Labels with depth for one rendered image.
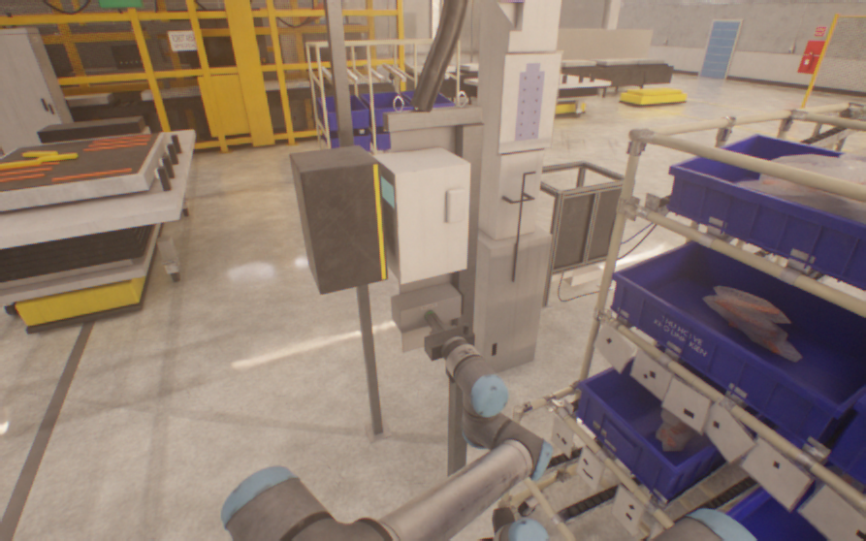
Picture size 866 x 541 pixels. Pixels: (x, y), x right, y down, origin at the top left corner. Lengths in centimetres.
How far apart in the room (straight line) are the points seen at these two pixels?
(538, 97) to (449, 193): 123
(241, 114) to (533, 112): 668
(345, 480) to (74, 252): 238
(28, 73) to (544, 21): 676
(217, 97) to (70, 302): 507
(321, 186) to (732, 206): 93
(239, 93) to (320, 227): 737
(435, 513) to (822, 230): 91
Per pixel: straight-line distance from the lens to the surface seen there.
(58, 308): 403
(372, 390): 219
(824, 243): 113
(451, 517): 80
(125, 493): 266
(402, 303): 125
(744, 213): 119
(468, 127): 114
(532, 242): 232
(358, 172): 93
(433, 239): 104
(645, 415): 167
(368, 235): 98
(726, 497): 213
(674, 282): 173
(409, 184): 96
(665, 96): 1357
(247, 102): 826
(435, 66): 109
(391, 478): 228
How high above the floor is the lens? 189
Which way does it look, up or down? 30 degrees down
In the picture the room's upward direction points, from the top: 1 degrees counter-clockwise
